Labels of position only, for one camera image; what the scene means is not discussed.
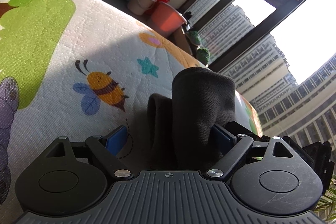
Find dark grey fleece pants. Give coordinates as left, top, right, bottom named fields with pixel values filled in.
left=147, top=67, right=235, bottom=170

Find cartoon animal play mat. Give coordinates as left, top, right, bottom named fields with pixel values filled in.
left=0, top=0, right=264, bottom=217

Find beige plastic bucket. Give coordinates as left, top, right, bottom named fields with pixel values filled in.
left=127, top=0, right=157, bottom=15

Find orange plastic bucket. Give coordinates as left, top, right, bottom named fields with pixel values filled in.
left=147, top=2, right=187, bottom=38

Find far green knitted shoe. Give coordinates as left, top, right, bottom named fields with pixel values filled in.
left=186, top=31, right=202, bottom=47

